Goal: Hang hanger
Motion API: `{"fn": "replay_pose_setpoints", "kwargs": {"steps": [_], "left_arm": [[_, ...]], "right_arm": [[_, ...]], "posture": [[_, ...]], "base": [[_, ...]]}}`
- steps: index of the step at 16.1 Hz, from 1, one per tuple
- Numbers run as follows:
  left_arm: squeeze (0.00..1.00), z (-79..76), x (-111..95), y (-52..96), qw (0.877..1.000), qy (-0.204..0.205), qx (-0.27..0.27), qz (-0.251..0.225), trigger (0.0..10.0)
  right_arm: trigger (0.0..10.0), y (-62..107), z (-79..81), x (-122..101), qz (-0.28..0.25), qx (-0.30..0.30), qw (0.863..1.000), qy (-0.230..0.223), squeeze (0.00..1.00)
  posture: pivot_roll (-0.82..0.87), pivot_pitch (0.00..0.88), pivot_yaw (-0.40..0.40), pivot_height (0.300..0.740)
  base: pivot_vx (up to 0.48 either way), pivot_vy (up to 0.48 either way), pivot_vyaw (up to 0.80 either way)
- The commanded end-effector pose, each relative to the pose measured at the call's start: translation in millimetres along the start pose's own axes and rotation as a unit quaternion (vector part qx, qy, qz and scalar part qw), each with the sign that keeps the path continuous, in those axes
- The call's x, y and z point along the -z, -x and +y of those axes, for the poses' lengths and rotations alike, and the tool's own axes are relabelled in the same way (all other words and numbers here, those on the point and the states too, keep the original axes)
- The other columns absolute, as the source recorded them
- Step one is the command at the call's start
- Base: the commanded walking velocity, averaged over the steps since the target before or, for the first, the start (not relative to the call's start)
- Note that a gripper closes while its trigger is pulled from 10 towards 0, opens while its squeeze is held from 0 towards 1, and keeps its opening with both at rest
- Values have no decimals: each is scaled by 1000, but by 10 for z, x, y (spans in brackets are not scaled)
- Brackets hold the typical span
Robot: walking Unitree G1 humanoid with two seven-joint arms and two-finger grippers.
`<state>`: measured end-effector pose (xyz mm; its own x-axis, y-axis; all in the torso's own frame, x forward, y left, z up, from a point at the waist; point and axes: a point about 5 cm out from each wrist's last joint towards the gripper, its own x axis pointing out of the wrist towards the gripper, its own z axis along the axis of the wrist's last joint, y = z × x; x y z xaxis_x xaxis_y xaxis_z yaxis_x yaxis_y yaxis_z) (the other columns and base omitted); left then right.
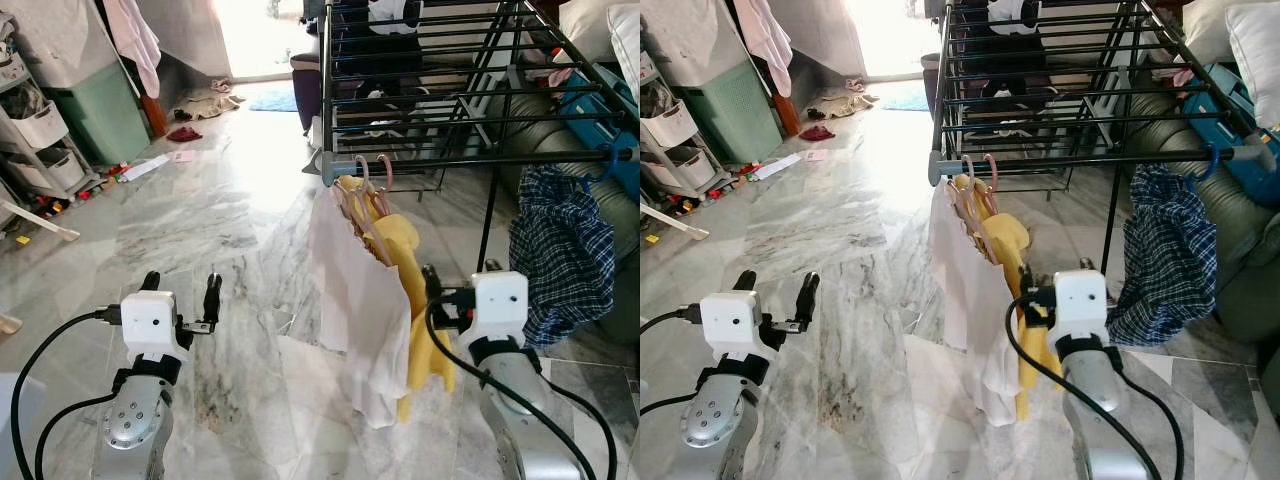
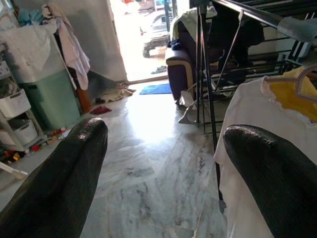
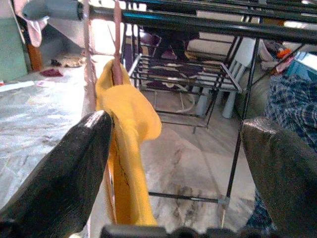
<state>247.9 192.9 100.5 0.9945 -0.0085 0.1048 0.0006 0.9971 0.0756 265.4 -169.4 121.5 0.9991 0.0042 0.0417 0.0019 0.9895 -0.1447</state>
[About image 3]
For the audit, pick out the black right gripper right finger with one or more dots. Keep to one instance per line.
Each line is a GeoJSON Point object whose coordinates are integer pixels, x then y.
{"type": "Point", "coordinates": [284, 173]}

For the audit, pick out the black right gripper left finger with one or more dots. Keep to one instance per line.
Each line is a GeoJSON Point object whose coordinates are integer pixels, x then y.
{"type": "Point", "coordinates": [62, 173]}

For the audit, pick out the yellow printed t-shirt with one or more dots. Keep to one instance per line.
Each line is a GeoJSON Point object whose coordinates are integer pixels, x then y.
{"type": "Point", "coordinates": [128, 119]}

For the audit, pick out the blue plaid shirt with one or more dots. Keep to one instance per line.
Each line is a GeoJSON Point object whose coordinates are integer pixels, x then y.
{"type": "Point", "coordinates": [292, 99]}

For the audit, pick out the pink paper sheet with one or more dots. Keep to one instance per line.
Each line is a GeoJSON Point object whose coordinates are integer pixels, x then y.
{"type": "Point", "coordinates": [44, 83]}

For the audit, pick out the cream white shirt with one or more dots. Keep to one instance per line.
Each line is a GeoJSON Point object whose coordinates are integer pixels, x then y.
{"type": "Point", "coordinates": [90, 81]}

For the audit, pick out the white paper strip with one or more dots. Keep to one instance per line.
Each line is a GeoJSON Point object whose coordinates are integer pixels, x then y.
{"type": "Point", "coordinates": [15, 86]}

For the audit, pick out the red cloth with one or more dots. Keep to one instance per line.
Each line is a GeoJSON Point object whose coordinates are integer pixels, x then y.
{"type": "Point", "coordinates": [50, 72]}

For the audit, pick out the white plastic chair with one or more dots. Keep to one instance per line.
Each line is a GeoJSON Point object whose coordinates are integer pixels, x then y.
{"type": "Point", "coordinates": [241, 64]}

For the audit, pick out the green cabinet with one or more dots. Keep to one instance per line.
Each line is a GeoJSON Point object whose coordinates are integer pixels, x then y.
{"type": "Point", "coordinates": [10, 49]}

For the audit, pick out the black metal drying rack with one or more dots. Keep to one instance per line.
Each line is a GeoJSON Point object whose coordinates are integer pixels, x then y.
{"type": "Point", "coordinates": [223, 26]}

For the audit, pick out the brown wooden post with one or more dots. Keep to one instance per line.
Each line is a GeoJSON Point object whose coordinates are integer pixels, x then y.
{"type": "Point", "coordinates": [34, 57]}

